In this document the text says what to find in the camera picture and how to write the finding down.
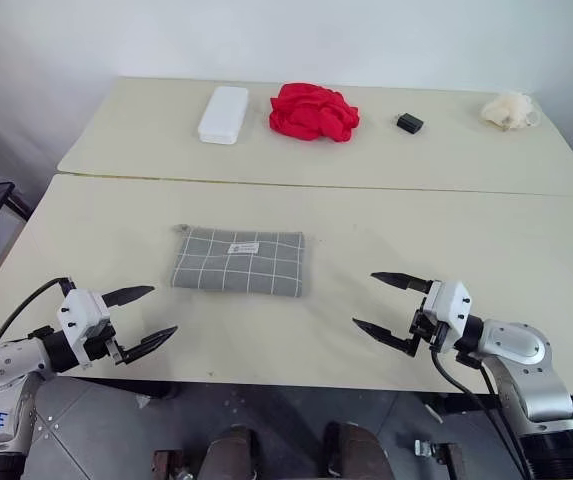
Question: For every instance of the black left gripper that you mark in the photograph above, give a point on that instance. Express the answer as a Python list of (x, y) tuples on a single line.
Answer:
[(111, 345)]

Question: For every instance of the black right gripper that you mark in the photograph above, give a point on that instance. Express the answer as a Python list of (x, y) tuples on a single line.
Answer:
[(428, 327)]

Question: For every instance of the grey checked fabric pouch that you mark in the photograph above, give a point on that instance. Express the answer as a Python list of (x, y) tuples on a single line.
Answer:
[(236, 270)]

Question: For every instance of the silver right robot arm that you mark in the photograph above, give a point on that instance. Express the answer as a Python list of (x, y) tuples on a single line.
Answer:
[(521, 345)]

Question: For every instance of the silver metal caster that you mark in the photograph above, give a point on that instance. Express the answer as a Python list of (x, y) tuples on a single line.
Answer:
[(425, 447)]

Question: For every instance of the dark rounded shape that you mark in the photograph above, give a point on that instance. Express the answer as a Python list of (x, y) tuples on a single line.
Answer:
[(228, 455), (353, 452)]

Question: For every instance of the small black power adapter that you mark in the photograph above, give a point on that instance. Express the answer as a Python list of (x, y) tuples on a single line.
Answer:
[(410, 123)]

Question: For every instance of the crumpled red cloth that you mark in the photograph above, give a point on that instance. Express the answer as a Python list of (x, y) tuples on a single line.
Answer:
[(311, 112)]

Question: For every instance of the white rectangular plastic box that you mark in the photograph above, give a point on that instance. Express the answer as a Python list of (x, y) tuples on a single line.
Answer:
[(223, 115)]

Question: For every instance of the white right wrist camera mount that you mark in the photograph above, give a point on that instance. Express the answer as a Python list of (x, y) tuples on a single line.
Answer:
[(448, 300)]

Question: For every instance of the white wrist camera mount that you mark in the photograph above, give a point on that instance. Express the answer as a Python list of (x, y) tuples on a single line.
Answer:
[(448, 300), (78, 310)]

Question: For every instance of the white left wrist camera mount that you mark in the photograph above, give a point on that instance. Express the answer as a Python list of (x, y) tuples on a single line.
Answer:
[(78, 310)]

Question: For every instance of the black table frame bar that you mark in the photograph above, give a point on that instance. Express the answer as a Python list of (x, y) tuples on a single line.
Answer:
[(131, 388), (466, 402)]

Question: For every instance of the rusty metal bracket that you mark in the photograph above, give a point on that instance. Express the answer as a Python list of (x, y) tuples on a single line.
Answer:
[(455, 462), (168, 465)]

